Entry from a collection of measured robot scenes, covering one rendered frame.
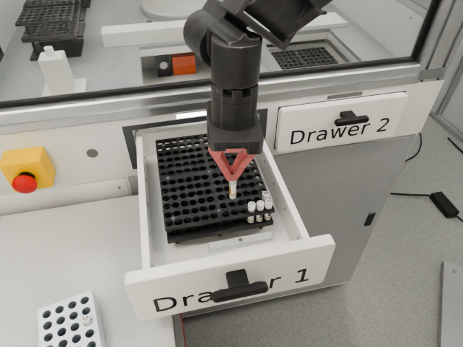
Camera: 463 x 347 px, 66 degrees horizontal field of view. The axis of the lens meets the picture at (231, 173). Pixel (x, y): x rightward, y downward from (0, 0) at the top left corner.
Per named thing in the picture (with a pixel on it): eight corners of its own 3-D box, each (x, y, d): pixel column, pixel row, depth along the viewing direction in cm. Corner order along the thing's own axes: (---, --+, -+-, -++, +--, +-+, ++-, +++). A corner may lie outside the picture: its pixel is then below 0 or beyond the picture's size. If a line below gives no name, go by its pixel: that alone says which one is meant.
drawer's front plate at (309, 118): (393, 135, 84) (410, 95, 77) (276, 153, 80) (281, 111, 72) (390, 131, 86) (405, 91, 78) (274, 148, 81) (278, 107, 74)
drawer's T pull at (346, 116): (368, 122, 75) (370, 117, 74) (335, 127, 74) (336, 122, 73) (360, 113, 77) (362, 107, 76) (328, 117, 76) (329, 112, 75)
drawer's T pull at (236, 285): (269, 292, 47) (269, 287, 46) (213, 304, 46) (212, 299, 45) (261, 269, 50) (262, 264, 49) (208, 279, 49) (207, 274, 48)
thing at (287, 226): (310, 270, 57) (317, 248, 53) (147, 303, 53) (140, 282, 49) (248, 124, 85) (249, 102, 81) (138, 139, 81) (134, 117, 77)
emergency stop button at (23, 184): (39, 193, 66) (31, 178, 63) (16, 197, 65) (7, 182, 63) (42, 182, 68) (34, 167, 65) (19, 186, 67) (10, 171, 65)
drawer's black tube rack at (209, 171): (271, 233, 62) (274, 209, 57) (169, 252, 59) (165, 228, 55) (241, 152, 77) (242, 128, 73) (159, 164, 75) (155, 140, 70)
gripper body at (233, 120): (209, 155, 43) (209, 100, 38) (207, 111, 51) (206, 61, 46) (263, 153, 43) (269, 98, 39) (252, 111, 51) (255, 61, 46)
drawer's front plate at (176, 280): (322, 283, 57) (337, 242, 49) (138, 321, 53) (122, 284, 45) (318, 273, 58) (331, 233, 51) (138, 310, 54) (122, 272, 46)
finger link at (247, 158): (209, 191, 50) (207, 135, 44) (207, 160, 55) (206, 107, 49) (257, 190, 50) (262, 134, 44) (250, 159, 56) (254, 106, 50)
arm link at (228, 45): (224, 40, 36) (273, 33, 38) (198, 19, 40) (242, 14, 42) (223, 102, 40) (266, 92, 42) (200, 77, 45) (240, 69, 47)
